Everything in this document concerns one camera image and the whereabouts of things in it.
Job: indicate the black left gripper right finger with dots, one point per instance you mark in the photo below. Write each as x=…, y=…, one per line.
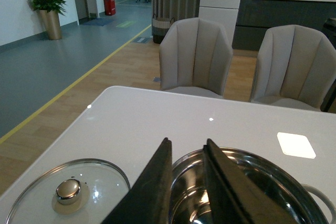
x=233, y=197

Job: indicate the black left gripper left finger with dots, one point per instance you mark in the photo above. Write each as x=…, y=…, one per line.
x=148, y=201

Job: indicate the glass pot lid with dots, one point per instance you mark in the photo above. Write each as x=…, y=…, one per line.
x=79, y=191

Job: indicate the steel electric cooking pot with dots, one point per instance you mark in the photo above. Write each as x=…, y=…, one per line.
x=189, y=201

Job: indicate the green potted plant gold pot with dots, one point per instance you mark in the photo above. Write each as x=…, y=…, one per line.
x=49, y=11

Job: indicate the right beige upholstered chair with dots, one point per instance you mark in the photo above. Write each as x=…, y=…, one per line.
x=295, y=68

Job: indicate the beige upholstered chair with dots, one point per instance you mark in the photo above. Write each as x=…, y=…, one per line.
x=195, y=57
x=295, y=68

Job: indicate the left beige upholstered chair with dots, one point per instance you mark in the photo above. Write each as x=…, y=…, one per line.
x=195, y=57

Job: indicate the woven laundry basket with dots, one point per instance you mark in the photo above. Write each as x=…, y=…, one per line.
x=160, y=27

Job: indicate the dark kitchen counter cabinet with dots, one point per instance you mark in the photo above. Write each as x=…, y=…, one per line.
x=256, y=16

